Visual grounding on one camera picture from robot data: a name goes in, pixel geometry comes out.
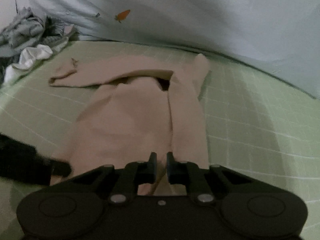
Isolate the beige long-sleeved top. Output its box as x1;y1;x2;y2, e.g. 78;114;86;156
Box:
49;53;212;197

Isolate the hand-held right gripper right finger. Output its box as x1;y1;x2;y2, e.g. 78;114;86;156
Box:
166;152;252;204

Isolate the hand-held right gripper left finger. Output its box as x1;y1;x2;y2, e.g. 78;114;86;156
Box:
72;152;158;204

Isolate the light blue printed blanket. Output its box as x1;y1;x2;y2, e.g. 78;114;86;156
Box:
14;0;320;98

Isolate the dark plaid shirt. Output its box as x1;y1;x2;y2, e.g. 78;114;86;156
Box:
42;16;78;53

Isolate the grey garment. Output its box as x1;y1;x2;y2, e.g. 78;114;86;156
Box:
0;6;48;55

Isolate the white garment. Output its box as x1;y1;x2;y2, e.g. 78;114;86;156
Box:
3;44;54;84

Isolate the green grid bed sheet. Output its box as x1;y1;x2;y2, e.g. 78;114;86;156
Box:
0;40;320;205

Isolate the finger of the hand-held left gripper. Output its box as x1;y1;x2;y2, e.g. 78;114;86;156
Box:
50;158;72;178

